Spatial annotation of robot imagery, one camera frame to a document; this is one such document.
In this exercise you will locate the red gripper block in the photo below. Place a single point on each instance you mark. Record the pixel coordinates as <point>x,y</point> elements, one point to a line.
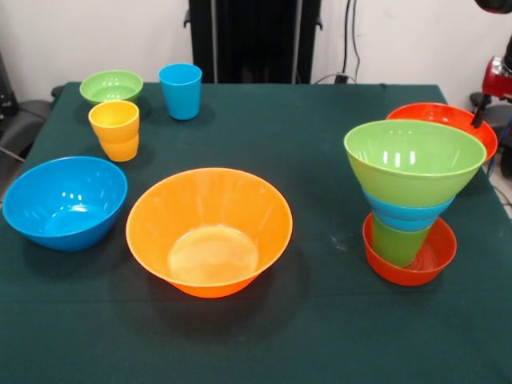
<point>496,86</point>

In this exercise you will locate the wide red bowl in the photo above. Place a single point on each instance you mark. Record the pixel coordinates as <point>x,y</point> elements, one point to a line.
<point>440,114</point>

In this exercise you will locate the large green bowl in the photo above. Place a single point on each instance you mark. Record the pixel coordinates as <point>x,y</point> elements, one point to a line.
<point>408,184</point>

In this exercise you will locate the small blue bowl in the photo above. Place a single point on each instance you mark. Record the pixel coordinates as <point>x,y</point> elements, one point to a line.
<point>408,214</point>

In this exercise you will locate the small red bowl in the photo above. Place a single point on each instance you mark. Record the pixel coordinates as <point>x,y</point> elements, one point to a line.
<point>436,256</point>

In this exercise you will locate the green cup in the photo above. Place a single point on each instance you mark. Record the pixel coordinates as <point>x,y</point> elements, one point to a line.
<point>396,248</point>

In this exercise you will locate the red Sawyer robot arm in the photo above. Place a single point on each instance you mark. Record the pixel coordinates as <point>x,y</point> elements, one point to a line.
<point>496,4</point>

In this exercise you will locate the dark green table cloth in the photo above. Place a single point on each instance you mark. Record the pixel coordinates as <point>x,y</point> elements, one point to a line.
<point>280,320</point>

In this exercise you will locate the blue cup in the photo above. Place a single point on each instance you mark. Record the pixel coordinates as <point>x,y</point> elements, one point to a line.
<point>180,100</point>

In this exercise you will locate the large orange bowl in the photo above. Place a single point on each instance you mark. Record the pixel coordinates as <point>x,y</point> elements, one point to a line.
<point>192,208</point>

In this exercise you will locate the yellow cup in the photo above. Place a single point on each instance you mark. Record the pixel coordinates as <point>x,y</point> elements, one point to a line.
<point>118,144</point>

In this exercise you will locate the small green bowl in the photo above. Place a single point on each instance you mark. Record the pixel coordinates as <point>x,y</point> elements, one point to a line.
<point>108,94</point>

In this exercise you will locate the large blue bowl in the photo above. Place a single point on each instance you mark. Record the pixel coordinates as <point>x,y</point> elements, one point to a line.
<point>64,216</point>

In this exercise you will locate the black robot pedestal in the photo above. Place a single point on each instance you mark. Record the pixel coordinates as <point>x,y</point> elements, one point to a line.
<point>256,40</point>

